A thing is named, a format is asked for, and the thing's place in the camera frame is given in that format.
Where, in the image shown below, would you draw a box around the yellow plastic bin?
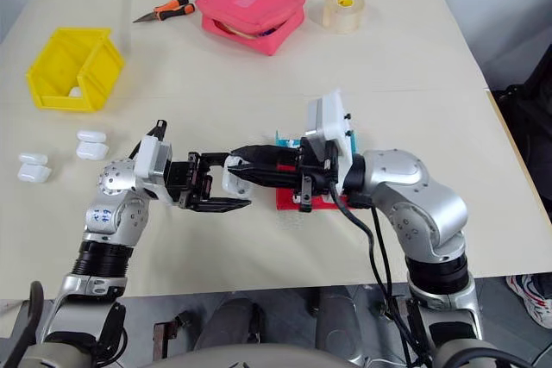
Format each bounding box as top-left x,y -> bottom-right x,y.
25,27 -> 127,114

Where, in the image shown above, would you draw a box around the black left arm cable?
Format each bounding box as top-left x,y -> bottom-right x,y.
0,280 -> 46,368

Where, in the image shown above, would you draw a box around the red and teal holder box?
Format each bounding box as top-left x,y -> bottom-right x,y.
274,128 -> 360,213

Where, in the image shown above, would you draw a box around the orange and black pliers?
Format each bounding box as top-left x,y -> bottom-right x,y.
131,0 -> 197,25

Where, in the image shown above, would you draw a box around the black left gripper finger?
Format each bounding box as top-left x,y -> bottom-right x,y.
198,151 -> 236,170
185,196 -> 253,215

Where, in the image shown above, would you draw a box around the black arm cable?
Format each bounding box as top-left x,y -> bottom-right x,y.
329,181 -> 436,368
0,280 -> 46,368

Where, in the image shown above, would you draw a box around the grey robot torso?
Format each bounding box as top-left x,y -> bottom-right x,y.
148,343 -> 361,368

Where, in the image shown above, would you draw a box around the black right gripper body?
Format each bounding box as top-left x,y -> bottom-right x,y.
274,136 -> 344,214

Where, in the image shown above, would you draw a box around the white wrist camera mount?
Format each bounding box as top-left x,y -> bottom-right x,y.
130,119 -> 174,180
303,87 -> 360,193

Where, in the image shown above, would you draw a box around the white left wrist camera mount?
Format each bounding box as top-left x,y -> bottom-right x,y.
130,119 -> 174,180

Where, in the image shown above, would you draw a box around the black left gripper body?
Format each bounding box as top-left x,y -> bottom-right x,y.
165,151 -> 215,210

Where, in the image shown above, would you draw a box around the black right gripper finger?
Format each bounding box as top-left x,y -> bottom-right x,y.
229,143 -> 279,163
226,163 -> 280,189

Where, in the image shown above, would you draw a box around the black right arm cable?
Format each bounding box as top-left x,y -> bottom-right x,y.
329,181 -> 436,368

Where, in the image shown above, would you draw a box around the pink fabric pouch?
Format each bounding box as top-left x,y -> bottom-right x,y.
194,0 -> 309,58

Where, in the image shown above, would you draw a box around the white red blue sneaker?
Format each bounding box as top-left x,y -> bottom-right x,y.
505,273 -> 552,342

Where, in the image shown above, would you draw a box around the clear tape roll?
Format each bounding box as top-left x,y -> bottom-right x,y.
322,0 -> 367,36

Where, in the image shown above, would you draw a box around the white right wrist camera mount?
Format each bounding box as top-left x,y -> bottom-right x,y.
303,87 -> 360,193

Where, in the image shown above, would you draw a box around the black bag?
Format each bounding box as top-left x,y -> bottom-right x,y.
491,43 -> 552,223

